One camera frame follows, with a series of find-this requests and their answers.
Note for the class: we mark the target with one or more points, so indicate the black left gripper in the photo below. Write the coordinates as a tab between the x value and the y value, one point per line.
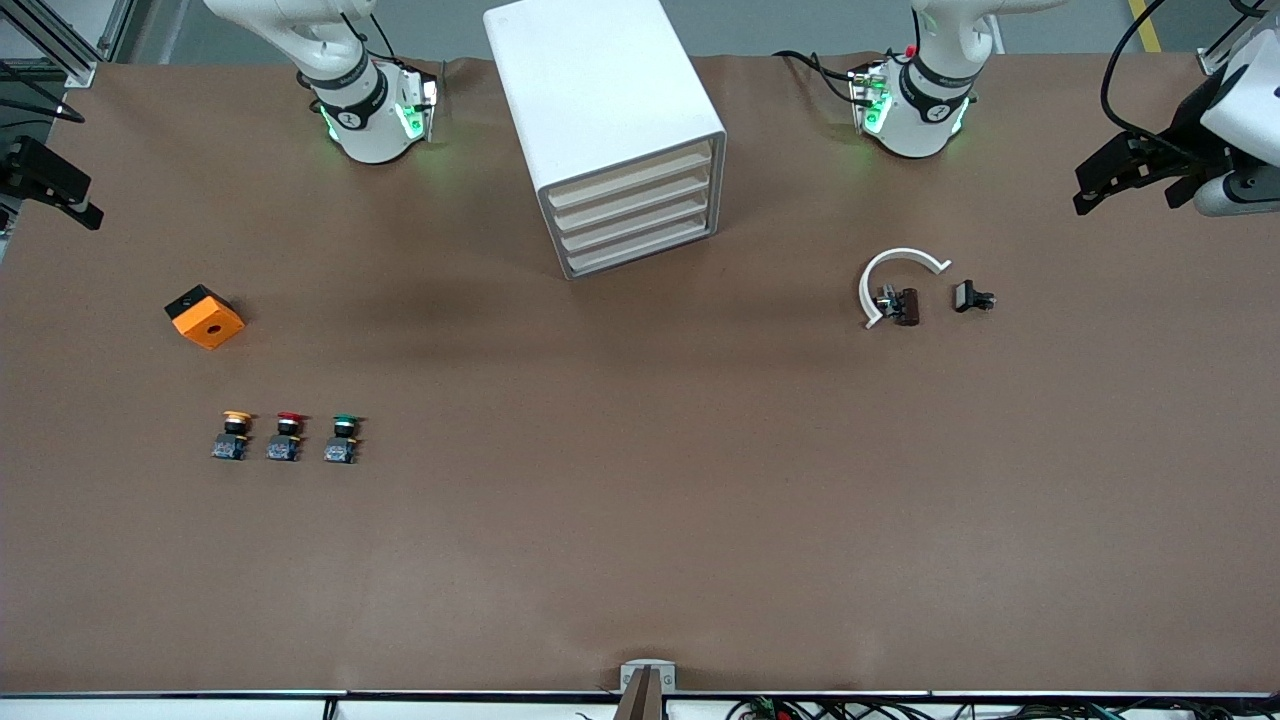
1183	139

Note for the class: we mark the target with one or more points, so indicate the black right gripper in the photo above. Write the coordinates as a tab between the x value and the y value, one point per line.
30	163

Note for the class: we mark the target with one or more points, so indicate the yellow push button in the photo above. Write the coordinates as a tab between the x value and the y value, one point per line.
232	437

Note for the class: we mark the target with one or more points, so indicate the white cabinet drawer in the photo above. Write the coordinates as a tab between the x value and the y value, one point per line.
645	245
640	222
630	177
635	200

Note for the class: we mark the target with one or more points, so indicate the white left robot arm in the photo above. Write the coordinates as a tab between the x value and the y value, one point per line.
915	125

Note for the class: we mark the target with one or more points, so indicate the right arm base connector plate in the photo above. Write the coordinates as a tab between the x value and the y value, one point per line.
420	100

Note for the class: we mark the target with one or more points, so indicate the left arm base connector plate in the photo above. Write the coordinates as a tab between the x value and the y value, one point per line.
868	95

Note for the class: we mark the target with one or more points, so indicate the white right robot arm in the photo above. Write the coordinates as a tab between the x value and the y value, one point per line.
360	130

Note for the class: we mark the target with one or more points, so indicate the red push button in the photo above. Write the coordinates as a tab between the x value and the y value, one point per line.
285	437

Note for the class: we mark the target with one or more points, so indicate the green push button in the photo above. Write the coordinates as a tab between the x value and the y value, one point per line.
343	438

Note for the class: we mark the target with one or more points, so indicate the white drawer cabinet housing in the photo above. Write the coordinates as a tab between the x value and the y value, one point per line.
590	80

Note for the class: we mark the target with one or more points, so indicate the small black clip part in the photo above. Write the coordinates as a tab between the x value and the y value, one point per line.
966	296

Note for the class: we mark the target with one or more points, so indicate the white curved plastic piece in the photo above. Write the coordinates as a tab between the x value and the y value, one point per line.
900	255

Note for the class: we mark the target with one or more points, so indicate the dark brown small component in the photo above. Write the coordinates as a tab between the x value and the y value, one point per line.
905	306

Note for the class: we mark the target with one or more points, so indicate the brown table cover mat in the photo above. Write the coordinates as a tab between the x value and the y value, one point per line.
640	500

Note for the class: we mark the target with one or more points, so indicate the aluminium frame profile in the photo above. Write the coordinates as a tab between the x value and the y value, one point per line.
75	65
1212	62

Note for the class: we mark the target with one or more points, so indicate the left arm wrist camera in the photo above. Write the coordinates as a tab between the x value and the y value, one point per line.
1240	195

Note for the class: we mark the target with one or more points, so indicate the orange button enclosure box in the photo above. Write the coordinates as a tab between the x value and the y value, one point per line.
208	320

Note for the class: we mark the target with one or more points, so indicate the white table edge rail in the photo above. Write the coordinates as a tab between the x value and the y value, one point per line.
200	708

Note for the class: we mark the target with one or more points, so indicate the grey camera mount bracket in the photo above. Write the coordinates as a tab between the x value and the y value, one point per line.
630	670

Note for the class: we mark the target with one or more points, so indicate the brown camera mount post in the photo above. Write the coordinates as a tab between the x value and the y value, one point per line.
642	700

